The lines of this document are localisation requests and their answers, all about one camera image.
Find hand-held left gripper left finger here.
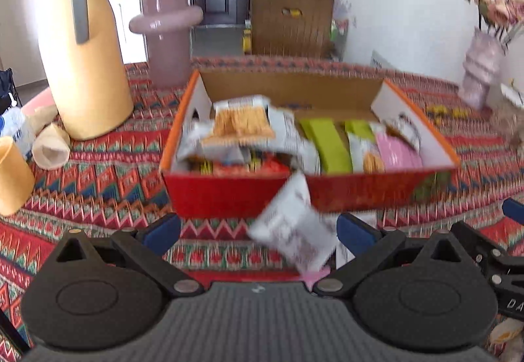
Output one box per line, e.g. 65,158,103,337
53,212,205,298

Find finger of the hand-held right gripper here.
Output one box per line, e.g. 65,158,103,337
450,221,512,265
501,198,524,226

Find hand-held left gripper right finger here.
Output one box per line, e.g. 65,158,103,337
313,212,467,298

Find pink snack packet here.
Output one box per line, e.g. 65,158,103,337
374,132,424,170
299,266,332,283

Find white snack packet brown print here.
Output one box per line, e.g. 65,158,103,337
248,172,340,275

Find white cracker packet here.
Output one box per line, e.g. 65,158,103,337
348,133,386,173

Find red cardboard box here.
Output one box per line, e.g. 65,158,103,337
159,68,461,219

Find green snack packet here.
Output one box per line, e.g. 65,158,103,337
299,118,353,174
344,119,377,142

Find orange cracker packet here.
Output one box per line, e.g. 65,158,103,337
201,96,276,148

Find red patterned tablecloth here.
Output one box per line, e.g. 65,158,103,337
0,55,524,358

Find glass jar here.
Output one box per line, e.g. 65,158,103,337
489,81,524,150

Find fallen yellow flowers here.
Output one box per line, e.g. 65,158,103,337
426,104,471,119

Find kraft paper cup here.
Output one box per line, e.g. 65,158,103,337
27,104,60,134
32,122,71,170

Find purple textured vase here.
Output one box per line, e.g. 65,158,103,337
458,27,506,111

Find yellow mug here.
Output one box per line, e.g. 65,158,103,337
0,136,36,216

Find yellow thermos jug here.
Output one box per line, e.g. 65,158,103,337
37,0,135,141

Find pink mushroom-shaped vase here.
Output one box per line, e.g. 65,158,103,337
129,0,204,89

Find plastic bottle blue label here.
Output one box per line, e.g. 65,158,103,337
0,106,35,158

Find clear plastic bag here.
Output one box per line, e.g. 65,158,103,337
329,0,357,62

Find black folding frame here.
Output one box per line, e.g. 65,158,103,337
0,68,23,113

